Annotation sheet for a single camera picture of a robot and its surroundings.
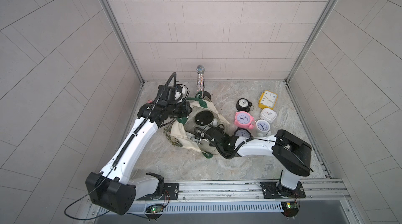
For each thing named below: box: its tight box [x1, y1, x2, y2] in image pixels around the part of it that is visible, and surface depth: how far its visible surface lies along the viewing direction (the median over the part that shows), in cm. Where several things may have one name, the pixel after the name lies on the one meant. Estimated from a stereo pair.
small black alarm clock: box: [235, 97, 254, 112], surface depth 101 cm
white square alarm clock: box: [259, 107, 278, 124], surface depth 96 cm
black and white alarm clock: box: [233, 128, 253, 139], surface depth 89 cm
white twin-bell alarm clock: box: [194, 109, 219, 127], surface depth 90 cm
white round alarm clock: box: [255, 119, 272, 138], surface depth 92 cm
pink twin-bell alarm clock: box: [233, 110, 255, 130], surface depth 95 cm
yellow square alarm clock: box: [258, 90, 279, 110], surface depth 104 cm
